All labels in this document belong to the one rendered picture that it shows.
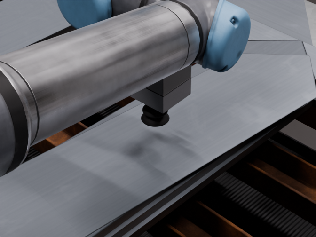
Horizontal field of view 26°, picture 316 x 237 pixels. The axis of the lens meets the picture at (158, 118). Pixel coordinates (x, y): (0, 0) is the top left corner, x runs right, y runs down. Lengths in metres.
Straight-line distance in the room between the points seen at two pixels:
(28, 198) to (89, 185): 0.09
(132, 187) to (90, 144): 0.12
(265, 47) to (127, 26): 0.70
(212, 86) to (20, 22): 0.43
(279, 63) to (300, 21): 0.30
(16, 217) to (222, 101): 0.40
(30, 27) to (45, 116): 0.85
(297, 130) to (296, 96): 1.33
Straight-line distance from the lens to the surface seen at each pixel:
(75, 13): 0.80
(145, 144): 1.06
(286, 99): 1.17
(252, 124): 1.11
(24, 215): 0.97
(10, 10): 1.44
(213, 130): 1.09
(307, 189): 1.27
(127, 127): 1.09
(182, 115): 1.12
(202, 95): 1.16
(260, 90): 1.18
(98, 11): 0.77
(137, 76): 0.62
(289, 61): 1.27
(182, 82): 0.98
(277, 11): 1.57
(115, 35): 0.61
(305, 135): 2.49
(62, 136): 1.37
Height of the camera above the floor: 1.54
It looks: 38 degrees down
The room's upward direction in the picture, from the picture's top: straight up
